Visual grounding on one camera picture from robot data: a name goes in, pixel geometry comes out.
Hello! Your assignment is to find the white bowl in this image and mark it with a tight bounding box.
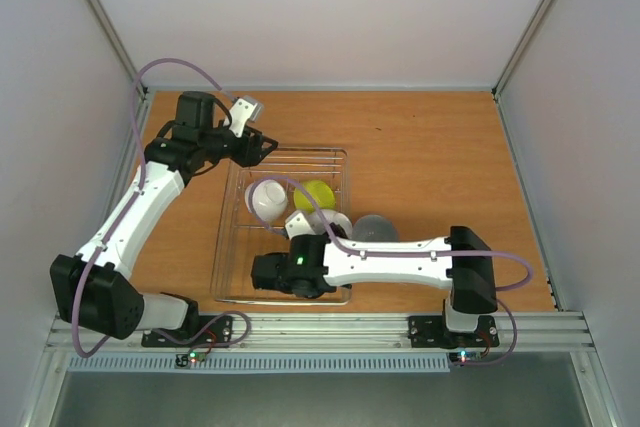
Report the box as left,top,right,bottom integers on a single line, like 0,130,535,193
308,209,353,239
244,179,289,223

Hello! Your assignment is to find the yellow-green bowl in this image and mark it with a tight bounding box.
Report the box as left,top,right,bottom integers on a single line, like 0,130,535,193
293,180,336,212

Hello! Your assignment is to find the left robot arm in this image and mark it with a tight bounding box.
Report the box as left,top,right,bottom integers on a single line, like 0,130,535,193
50,91,278,345

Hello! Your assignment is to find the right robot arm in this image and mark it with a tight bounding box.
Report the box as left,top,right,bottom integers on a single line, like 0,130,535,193
251,227,498,344

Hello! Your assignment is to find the grey bowl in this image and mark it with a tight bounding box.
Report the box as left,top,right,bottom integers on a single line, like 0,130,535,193
351,214,399,242

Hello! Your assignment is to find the left circuit board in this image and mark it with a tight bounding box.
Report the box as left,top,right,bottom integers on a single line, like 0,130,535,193
174,352,207,368

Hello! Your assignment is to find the circuit board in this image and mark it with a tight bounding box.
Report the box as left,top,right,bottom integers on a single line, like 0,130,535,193
174,352,207,368
449,350,484,365

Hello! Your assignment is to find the right circuit board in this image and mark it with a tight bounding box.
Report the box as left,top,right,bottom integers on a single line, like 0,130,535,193
449,350,484,365

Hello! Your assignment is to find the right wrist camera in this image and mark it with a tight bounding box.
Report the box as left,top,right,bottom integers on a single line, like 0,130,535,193
284,210,315,239

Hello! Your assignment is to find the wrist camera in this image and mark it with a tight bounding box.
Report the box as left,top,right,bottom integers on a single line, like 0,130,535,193
284,210,315,239
229,96,264,138

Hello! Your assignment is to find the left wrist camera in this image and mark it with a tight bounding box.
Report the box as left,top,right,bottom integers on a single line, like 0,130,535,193
229,96,264,138

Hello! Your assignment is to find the wire dish rack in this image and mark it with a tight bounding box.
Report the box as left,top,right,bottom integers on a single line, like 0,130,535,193
210,146,351,306

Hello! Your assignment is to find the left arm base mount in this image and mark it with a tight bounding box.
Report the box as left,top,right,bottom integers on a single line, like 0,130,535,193
141,314,233,348

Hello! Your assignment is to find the slotted cable duct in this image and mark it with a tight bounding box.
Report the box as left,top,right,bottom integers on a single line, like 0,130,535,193
67,353,450,375

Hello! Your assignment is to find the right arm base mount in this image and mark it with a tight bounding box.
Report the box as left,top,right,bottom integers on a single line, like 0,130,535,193
407,315,500,350

